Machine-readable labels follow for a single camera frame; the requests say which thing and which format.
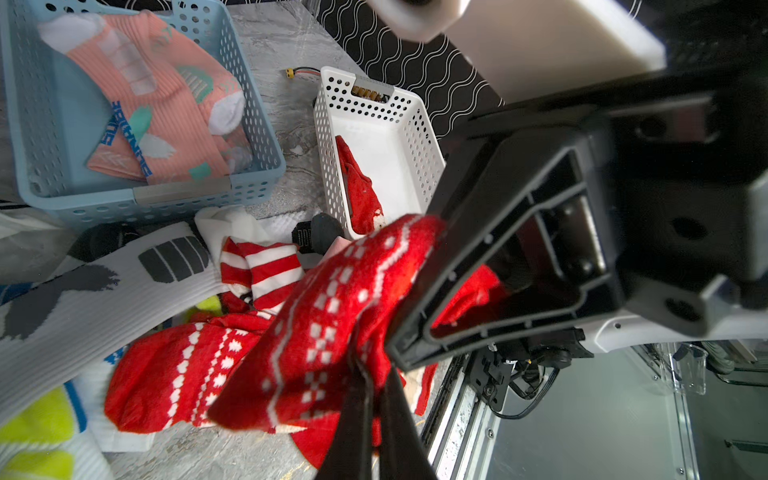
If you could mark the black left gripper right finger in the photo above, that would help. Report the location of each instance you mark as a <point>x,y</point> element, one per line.
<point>402,454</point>

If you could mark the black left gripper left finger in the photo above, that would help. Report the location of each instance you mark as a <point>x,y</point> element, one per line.
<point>351,452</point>

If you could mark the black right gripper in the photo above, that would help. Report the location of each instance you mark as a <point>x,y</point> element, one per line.
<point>532,239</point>

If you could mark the red christmas sock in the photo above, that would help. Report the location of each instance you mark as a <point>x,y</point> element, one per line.
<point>297,373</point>

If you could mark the red snowflake pattern sock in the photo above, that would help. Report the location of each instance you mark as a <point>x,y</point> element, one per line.
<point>365,209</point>

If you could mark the pink sock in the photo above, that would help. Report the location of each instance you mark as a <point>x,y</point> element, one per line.
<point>176,111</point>

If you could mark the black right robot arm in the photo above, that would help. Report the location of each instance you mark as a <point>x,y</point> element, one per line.
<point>617,198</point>

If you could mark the white perforated basket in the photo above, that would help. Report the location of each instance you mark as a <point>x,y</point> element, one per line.
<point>390,135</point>

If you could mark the light blue right basket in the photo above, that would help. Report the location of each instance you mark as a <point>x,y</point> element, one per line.
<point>57,116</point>

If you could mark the red white striped sock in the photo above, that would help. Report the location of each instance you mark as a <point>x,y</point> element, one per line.
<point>265,274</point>

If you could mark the white neon yellow sock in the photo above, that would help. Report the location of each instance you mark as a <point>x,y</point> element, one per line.
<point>65,434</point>

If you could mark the white grey patterned sock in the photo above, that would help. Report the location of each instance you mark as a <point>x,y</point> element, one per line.
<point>51,333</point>

